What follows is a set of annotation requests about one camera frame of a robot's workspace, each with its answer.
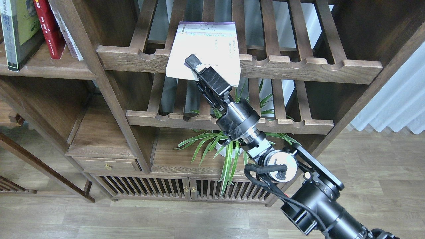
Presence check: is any white curtain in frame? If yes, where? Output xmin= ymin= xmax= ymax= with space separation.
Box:
xmin=350 ymin=44 xmax=425 ymax=134

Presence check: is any white plant pot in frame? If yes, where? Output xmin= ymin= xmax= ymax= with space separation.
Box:
xmin=215 ymin=140 xmax=244 ymax=158

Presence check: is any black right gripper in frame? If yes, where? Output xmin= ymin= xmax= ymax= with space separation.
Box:
xmin=185 ymin=54 xmax=267 ymax=146

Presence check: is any white upright book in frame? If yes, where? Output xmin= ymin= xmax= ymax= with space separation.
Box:
xmin=48 ymin=0 xmax=83 ymax=61

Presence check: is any green and black book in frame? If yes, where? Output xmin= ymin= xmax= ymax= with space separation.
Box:
xmin=0 ymin=0 xmax=44 ymax=72

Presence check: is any dark wooden bookshelf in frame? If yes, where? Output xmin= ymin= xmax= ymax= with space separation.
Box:
xmin=1 ymin=0 xmax=424 ymax=207

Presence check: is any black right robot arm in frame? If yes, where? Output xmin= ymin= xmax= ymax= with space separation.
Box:
xmin=185 ymin=54 xmax=396 ymax=239

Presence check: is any white paperback book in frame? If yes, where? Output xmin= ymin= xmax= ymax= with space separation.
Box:
xmin=166 ymin=21 xmax=241 ymax=87

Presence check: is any red paperback book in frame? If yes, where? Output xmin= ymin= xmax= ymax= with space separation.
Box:
xmin=33 ymin=0 xmax=66 ymax=59

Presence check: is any green spider plant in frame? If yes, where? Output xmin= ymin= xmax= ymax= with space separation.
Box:
xmin=174 ymin=80 xmax=302 ymax=196

